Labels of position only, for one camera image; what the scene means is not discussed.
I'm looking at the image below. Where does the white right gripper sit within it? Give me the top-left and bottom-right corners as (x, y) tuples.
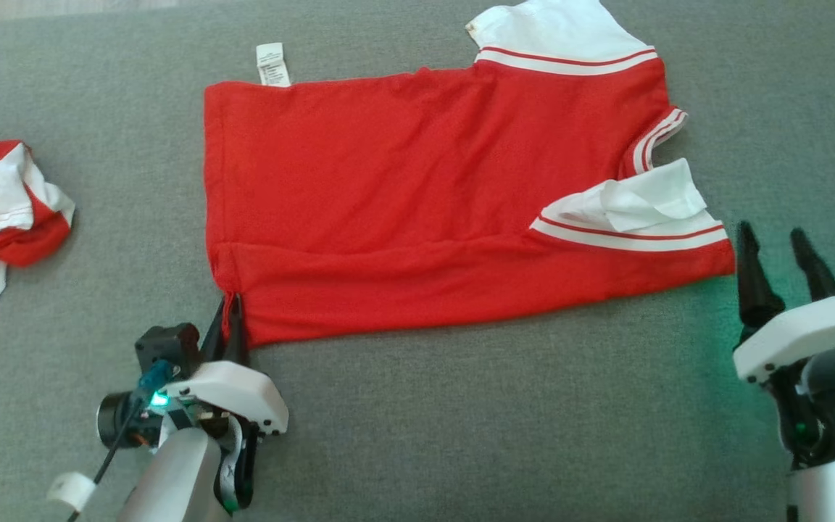
(732, 221), (835, 386)

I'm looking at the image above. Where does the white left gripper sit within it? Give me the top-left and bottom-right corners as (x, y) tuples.
(171, 293), (290, 437)

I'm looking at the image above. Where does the red jersey with white trim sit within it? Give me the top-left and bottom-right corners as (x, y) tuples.
(203, 0), (737, 349)

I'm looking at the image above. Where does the grey fabric sofa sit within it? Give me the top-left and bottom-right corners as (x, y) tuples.
(0, 0), (835, 522)

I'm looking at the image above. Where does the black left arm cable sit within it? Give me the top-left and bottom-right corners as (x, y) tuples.
(66, 360), (175, 522)

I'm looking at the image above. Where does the white cable tag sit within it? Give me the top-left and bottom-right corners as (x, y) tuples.
(46, 471), (98, 512)

